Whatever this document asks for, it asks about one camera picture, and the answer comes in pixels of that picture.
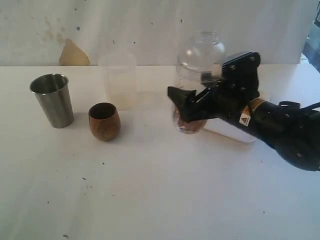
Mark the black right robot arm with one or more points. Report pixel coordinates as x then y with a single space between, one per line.
291 130

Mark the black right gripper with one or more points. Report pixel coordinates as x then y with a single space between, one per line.
237 82

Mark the brown wooden cup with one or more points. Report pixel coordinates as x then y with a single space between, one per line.
104 121

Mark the white rectangular tray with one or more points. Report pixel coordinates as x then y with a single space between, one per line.
220 127

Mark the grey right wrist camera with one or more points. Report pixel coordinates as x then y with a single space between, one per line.
235 56

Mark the stainless steel cup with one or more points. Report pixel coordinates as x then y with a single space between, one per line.
52 93

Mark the clear dome shaker lid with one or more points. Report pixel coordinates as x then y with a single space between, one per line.
201 52

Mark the translucent plastic container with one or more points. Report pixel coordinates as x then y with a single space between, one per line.
119 75

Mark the clear plastic shaker cup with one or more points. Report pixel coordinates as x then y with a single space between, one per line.
193 85

